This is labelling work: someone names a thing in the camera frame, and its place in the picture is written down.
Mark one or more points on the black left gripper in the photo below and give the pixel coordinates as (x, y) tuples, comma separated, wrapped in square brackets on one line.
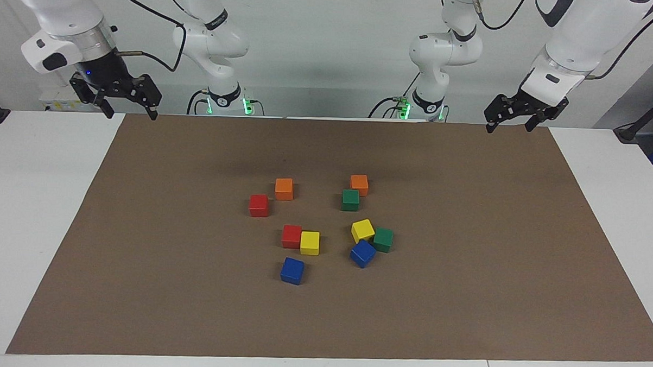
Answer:
[(533, 108)]

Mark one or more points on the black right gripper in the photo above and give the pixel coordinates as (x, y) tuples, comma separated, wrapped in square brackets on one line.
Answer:
[(105, 70)]

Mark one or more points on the red wooden cube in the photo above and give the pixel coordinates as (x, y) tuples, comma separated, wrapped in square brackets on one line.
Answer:
[(259, 205), (291, 236)]

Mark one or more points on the green wooden cube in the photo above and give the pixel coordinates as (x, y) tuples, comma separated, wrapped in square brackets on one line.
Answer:
[(384, 240), (350, 200)]

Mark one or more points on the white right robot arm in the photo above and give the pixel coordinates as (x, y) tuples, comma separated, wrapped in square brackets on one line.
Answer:
[(66, 11)]

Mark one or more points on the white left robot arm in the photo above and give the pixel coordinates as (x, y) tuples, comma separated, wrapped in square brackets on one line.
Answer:
[(576, 40)]

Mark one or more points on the white box with yellow labels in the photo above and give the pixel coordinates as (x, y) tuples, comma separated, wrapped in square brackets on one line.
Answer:
[(55, 95)]

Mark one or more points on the orange wooden cube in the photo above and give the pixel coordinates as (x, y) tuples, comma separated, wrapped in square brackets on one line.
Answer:
[(284, 188), (359, 184)]

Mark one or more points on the yellow wooden cube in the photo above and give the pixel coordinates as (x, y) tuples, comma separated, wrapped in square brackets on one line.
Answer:
[(363, 230), (310, 242)]

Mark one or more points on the brown paper table mat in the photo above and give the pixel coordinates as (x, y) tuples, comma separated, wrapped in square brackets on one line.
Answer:
[(192, 287)]

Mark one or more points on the blue wooden cube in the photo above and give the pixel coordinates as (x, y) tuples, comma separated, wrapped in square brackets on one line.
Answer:
[(362, 254), (292, 270)]

